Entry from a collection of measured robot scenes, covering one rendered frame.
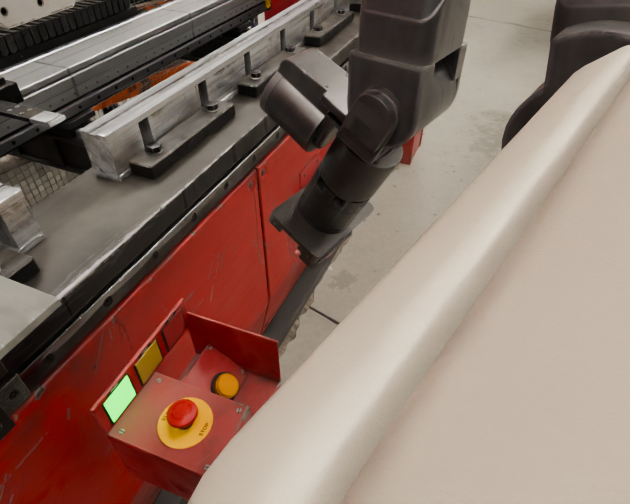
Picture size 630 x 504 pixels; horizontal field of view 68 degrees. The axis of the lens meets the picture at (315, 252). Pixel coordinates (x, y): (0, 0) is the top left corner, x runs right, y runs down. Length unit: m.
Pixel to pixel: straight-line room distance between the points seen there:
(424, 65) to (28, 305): 0.44
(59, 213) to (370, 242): 1.46
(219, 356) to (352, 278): 1.21
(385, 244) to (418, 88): 1.80
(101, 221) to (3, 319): 0.35
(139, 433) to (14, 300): 0.24
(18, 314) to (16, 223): 0.29
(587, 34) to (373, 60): 0.13
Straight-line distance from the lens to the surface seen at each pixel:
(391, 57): 0.34
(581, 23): 0.29
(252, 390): 0.78
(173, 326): 0.73
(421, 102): 0.34
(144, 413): 0.71
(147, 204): 0.88
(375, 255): 2.05
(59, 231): 0.88
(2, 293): 0.60
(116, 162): 0.95
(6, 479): 0.85
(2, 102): 1.04
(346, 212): 0.43
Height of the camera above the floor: 1.36
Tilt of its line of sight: 42 degrees down
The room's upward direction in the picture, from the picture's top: straight up
